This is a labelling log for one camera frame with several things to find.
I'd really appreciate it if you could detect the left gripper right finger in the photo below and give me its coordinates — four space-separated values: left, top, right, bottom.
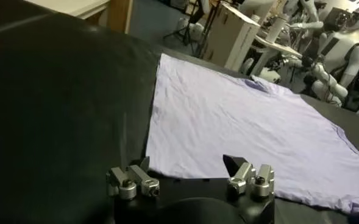
222 154 275 198

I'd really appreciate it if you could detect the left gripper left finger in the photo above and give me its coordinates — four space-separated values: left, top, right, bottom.
105 156 161 201

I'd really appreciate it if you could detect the purple t-shirt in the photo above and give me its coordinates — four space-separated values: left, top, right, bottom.
145 53 359 220

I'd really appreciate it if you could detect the white rounded robot base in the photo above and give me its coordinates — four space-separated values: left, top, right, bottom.
240 57 282 85

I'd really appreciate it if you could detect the wide black table cover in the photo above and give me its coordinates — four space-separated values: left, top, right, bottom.
0 0 359 224

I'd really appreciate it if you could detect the white standing desk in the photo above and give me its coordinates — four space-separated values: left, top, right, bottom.
251 35 304 77

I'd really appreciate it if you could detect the tall white cardboard box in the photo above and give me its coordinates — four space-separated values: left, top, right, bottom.
202 2 261 72

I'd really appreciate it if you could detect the white round floor unit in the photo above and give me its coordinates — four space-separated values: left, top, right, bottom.
177 17 205 42

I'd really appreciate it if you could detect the black tripod stand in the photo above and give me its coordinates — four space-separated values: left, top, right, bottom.
163 0 219 57

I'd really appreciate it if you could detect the wooden desk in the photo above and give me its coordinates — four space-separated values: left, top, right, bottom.
84 0 134 34

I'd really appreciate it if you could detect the white humanoid robot dark chest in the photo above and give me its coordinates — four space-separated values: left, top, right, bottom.
300 9 359 109

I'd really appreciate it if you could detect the white table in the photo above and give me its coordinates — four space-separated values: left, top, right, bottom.
25 0 112 19

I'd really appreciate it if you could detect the narrow black table cover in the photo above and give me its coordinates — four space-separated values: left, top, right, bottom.
0 0 88 39

